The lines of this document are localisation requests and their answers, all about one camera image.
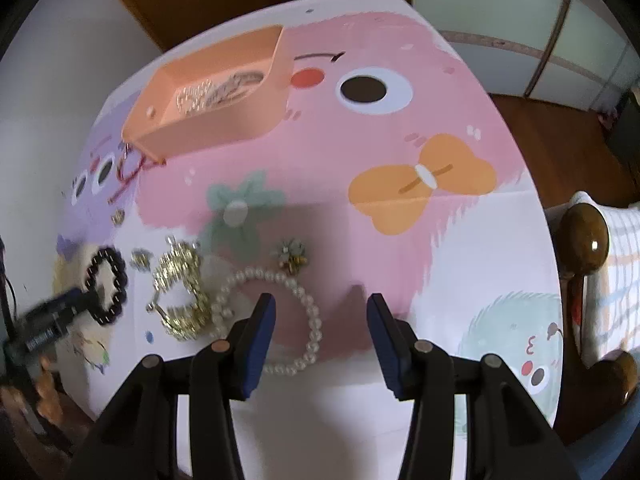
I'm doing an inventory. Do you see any silver chain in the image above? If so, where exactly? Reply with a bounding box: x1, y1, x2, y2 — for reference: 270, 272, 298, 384
175, 80, 213, 113

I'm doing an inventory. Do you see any orange plastic box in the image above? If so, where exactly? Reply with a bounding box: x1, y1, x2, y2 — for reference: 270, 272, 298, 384
121, 24, 295, 158

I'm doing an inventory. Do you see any wooden chair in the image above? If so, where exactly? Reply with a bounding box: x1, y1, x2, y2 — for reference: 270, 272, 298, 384
557, 199, 640, 441

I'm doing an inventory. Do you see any gold chain necklace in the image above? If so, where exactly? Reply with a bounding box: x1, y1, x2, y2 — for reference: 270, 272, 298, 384
145, 236, 213, 343

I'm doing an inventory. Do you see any cartoon printed tablecloth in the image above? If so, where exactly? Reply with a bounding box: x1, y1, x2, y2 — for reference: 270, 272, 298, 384
52, 0, 566, 480

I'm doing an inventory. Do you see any flower brooch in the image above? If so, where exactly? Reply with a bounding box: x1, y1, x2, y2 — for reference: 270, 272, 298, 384
274, 239, 308, 275

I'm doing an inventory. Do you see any white pearl bracelet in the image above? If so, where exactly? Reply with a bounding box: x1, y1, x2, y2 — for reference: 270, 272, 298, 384
210, 267, 321, 376

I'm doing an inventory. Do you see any red string bracelet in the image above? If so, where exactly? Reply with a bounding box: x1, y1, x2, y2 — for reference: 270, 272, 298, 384
109, 141, 166, 206

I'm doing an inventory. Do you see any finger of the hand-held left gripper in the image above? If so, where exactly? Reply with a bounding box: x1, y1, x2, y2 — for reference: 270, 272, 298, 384
2, 287, 98, 361

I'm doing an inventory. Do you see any black bead bracelet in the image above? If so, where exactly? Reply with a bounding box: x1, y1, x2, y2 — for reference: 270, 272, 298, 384
82, 246, 128, 325

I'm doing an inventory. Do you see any silver leaf hair clip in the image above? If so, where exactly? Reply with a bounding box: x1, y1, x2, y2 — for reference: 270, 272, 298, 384
207, 71, 266, 108

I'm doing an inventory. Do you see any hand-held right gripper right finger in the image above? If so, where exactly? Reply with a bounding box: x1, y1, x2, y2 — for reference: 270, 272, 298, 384
366, 294, 576, 480

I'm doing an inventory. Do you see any dark object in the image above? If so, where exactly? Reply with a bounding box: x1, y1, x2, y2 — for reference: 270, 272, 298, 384
607, 85, 640, 196

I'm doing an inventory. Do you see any white sliding door wardrobe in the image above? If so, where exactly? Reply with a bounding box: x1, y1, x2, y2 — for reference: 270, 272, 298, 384
407, 0, 640, 111

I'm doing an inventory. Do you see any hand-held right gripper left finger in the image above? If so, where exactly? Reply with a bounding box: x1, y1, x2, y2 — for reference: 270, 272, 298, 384
65, 292, 277, 480

